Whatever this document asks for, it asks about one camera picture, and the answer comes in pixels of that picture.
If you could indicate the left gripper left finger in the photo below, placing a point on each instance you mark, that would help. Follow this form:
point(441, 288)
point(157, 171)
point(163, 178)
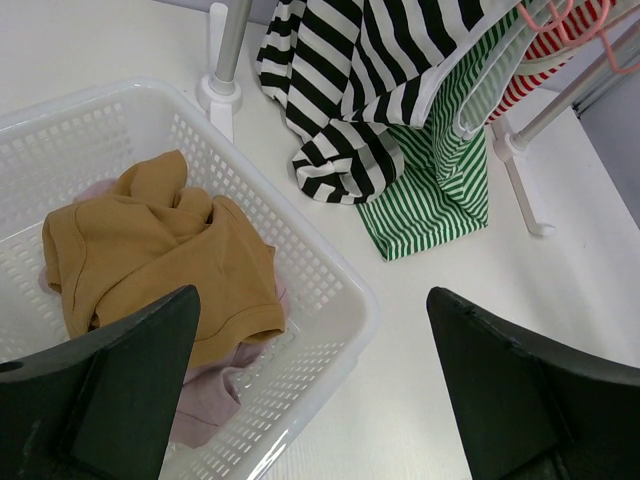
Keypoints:
point(100, 406)

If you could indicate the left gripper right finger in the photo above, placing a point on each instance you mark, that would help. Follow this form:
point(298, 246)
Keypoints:
point(529, 407)

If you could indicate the pink mauve tank top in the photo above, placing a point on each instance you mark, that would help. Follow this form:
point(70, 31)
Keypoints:
point(208, 398)

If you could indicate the tan brown tank top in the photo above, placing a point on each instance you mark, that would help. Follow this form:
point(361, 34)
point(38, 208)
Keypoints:
point(151, 233)

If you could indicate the green white striped tank top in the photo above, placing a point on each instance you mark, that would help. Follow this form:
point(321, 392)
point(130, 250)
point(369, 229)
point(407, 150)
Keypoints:
point(443, 191)

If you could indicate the red white striped tank top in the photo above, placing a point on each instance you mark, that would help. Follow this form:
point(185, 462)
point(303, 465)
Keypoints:
point(550, 50)

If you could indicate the pink hanger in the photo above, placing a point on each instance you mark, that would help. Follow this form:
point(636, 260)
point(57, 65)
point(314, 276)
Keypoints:
point(555, 11)

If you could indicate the black white striped tank top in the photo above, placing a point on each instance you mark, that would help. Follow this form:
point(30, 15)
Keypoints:
point(345, 72)

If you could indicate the white plastic basket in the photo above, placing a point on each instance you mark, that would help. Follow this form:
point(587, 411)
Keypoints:
point(52, 151)

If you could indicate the white clothes rack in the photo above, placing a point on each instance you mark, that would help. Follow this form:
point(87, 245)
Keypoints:
point(220, 97)

